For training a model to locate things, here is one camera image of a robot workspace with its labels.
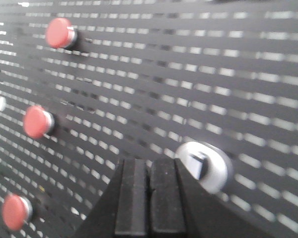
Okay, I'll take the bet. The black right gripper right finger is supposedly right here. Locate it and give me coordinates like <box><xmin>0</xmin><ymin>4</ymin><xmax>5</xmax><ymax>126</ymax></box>
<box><xmin>149</xmin><ymin>158</ymin><xmax>270</xmax><ymax>238</ymax></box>

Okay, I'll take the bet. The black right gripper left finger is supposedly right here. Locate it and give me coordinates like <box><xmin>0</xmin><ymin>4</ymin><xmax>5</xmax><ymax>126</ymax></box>
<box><xmin>74</xmin><ymin>159</ymin><xmax>149</xmax><ymax>238</ymax></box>

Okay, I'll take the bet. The lower red push button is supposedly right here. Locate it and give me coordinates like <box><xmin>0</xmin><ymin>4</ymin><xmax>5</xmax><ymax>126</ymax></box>
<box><xmin>1</xmin><ymin>193</ymin><xmax>33</xmax><ymax>231</ymax></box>

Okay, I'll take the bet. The red push button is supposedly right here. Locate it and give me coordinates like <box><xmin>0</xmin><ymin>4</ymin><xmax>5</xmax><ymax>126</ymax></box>
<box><xmin>45</xmin><ymin>17</ymin><xmax>77</xmax><ymax>49</ymax></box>
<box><xmin>23</xmin><ymin>105</ymin><xmax>55</xmax><ymax>139</ymax></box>
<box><xmin>1</xmin><ymin>193</ymin><xmax>33</xmax><ymax>231</ymax></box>

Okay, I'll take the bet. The middle red push button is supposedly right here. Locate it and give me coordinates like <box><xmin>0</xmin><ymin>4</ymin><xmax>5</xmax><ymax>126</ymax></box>
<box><xmin>23</xmin><ymin>105</ymin><xmax>55</xmax><ymax>139</ymax></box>

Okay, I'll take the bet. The upper red push button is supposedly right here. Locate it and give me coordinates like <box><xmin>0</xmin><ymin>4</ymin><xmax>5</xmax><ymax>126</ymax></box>
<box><xmin>45</xmin><ymin>17</ymin><xmax>77</xmax><ymax>49</ymax></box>

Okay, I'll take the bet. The black perforated pegboard panel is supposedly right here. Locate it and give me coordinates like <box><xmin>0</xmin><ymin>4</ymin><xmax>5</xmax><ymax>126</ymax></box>
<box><xmin>0</xmin><ymin>0</ymin><xmax>298</xmax><ymax>238</ymax></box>

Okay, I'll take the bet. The silver rotary selector switch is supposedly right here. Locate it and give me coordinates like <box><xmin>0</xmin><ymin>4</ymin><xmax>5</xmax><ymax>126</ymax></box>
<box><xmin>175</xmin><ymin>141</ymin><xmax>233</xmax><ymax>194</ymax></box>

